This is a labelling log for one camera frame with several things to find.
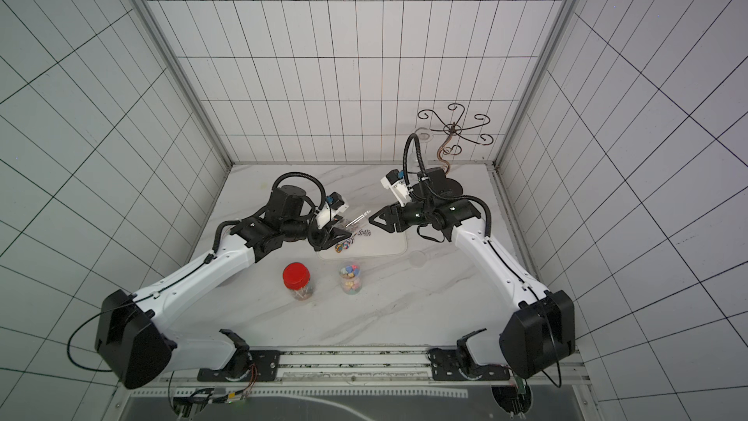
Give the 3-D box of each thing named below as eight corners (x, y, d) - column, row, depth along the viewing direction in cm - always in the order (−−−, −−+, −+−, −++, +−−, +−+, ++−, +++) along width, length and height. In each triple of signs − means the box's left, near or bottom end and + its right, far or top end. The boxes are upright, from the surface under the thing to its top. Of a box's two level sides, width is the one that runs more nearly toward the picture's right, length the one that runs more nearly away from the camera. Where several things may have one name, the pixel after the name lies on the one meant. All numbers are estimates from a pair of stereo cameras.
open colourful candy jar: (341, 293, 87) (338, 283, 80) (342, 275, 90) (340, 264, 84) (361, 293, 87) (360, 283, 80) (362, 275, 90) (361, 264, 84)
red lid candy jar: (290, 300, 85) (280, 285, 76) (294, 278, 90) (285, 261, 80) (311, 300, 85) (304, 285, 76) (315, 278, 90) (308, 261, 80)
